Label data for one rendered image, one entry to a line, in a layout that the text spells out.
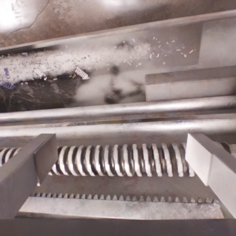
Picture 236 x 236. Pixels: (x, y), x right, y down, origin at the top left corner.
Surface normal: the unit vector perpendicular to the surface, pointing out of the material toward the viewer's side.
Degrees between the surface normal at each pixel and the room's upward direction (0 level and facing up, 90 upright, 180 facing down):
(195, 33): 0
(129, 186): 90
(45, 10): 0
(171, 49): 0
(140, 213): 90
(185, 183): 90
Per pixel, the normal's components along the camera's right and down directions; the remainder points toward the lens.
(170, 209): -0.17, -0.78
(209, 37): -0.11, 0.62
